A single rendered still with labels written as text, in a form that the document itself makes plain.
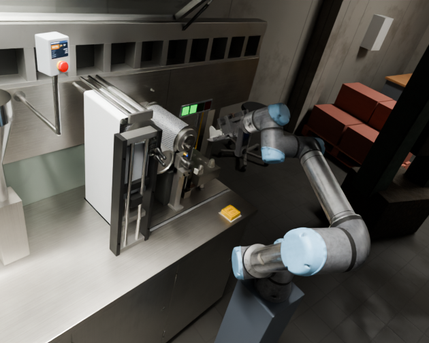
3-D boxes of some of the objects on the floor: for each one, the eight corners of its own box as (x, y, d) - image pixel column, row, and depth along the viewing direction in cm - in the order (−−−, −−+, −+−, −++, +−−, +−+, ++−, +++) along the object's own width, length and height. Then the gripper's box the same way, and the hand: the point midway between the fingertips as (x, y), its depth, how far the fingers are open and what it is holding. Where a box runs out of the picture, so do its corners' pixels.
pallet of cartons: (332, 125, 529) (353, 79, 487) (408, 169, 456) (440, 120, 414) (295, 134, 475) (315, 84, 433) (376, 186, 402) (408, 131, 360)
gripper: (255, 107, 125) (215, 120, 140) (235, 112, 117) (196, 126, 133) (261, 129, 126) (221, 140, 141) (242, 136, 118) (203, 147, 134)
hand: (214, 139), depth 137 cm, fingers open, 3 cm apart
